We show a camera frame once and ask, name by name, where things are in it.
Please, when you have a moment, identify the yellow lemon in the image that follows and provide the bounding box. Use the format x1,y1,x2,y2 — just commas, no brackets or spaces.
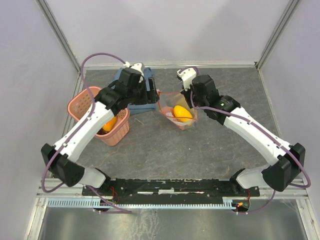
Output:
173,105,193,123

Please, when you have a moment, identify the clear zip bag red zipper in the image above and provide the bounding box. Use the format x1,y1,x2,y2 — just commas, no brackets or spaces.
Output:
156,90,198,130

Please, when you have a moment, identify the red watermelon slice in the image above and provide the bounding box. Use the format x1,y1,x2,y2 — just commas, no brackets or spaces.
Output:
160,106,174,119

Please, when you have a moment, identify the orange mango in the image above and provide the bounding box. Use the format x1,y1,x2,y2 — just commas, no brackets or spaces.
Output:
102,116,118,133

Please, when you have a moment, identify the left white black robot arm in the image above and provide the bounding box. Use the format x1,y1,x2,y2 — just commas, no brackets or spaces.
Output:
41,62,159,195

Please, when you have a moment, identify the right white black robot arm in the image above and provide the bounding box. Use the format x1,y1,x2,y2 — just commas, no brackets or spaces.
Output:
177,70,306,196

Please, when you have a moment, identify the blue folded cloth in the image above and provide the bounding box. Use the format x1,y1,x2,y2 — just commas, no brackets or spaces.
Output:
109,66,158,116

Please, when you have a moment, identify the pink plastic perforated basket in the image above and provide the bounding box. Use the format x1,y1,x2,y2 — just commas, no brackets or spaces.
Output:
67,89,130,146

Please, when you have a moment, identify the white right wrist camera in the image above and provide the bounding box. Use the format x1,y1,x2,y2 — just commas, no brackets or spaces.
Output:
176,66,199,91

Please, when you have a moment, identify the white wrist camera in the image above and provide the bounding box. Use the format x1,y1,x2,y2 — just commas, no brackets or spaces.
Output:
176,66,199,91
130,62,145,84

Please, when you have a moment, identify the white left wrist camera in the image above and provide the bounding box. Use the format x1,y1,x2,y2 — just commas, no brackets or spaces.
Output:
130,62,145,84

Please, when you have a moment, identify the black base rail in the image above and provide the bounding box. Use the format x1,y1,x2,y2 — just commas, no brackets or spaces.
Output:
96,178,260,205

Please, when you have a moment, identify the light blue cable duct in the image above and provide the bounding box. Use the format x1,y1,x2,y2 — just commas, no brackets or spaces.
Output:
47,197,237,208

